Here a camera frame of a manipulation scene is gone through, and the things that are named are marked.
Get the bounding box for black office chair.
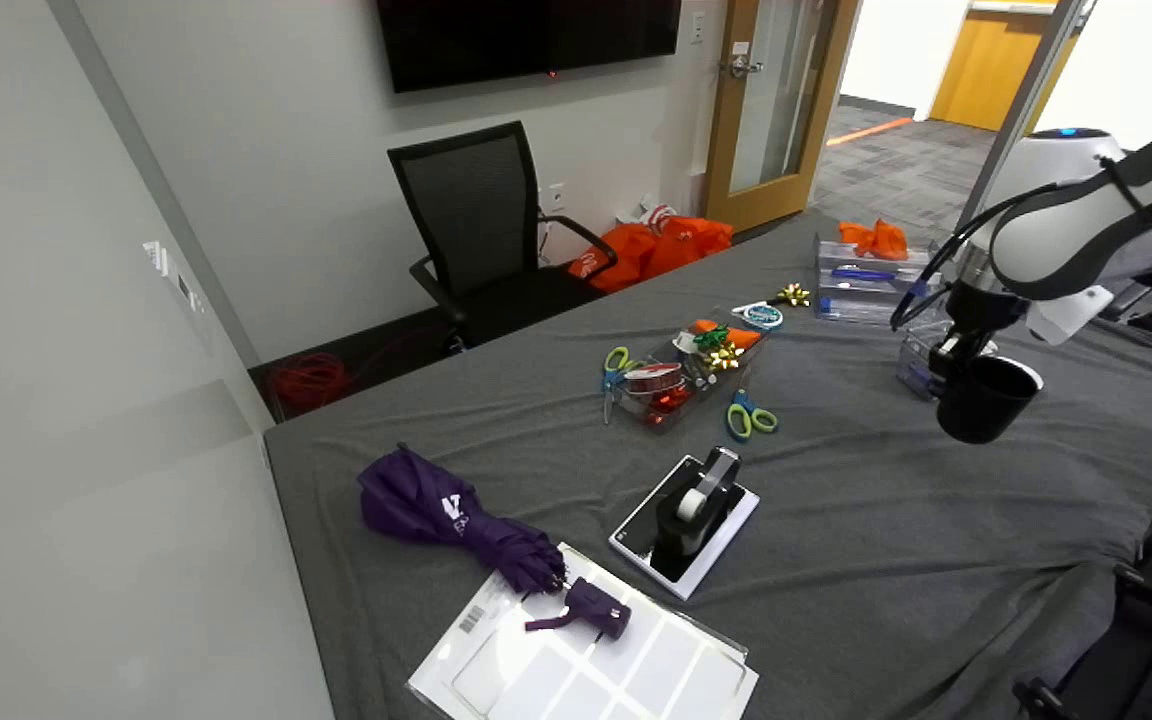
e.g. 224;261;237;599
389;118;619;349

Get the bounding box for grey tablecloth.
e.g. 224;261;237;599
270;219;1152;720

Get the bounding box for wooden glass door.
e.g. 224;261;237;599
700;0;859;232

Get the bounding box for black wall television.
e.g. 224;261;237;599
376;0;682;92

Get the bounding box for black tape dispenser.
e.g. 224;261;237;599
654;448;743;581

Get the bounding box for orange bag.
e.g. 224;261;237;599
563;215;735;290

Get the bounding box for purple folded umbrella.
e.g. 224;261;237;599
359;444;634;640

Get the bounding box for green handled scissors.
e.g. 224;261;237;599
723;386;782;444

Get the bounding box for red cable coil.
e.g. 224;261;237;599
270;349;359;415

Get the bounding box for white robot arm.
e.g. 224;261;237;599
933;127;1152;371

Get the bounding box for gold gift bow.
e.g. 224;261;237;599
774;279;812;309

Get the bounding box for white label sheets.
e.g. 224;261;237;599
409;544;761;720

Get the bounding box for blue tape roll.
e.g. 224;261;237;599
731;300;786;332

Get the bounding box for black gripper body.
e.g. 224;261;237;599
929;285;1027;377

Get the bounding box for orange bow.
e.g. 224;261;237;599
839;219;908;261

